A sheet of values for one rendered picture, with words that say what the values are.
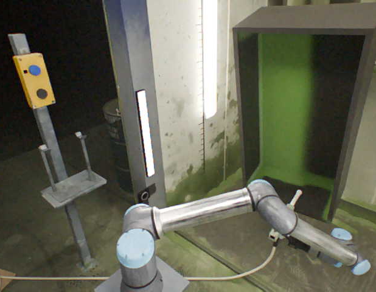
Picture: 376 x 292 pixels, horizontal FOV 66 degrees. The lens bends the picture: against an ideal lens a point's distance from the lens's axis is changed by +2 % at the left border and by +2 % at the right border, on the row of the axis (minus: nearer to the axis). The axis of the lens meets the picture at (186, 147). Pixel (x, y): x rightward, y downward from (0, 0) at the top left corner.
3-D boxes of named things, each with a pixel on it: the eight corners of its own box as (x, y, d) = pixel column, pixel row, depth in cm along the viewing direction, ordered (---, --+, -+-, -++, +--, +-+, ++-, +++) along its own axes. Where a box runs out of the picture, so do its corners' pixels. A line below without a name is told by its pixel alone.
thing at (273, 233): (271, 260, 174) (277, 235, 162) (263, 256, 176) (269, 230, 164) (297, 213, 207) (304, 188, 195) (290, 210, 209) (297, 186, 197)
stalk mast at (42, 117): (88, 259, 223) (20, 33, 145) (92, 263, 220) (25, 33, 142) (81, 264, 219) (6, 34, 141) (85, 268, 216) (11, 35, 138)
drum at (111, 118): (111, 175, 325) (95, 101, 283) (157, 161, 349) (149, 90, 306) (127, 204, 280) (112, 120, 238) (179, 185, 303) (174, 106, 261)
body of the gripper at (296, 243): (286, 244, 173) (306, 255, 167) (289, 235, 168) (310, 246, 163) (290, 236, 178) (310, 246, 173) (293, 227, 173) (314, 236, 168)
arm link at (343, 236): (359, 241, 148) (350, 258, 154) (345, 225, 159) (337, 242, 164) (342, 241, 147) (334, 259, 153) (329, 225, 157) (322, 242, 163)
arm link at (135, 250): (120, 289, 117) (112, 259, 109) (123, 255, 132) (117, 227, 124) (157, 284, 118) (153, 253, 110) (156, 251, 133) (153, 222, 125)
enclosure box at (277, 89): (263, 164, 235) (261, 6, 162) (344, 188, 202) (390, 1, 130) (243, 193, 214) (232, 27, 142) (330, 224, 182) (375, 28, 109)
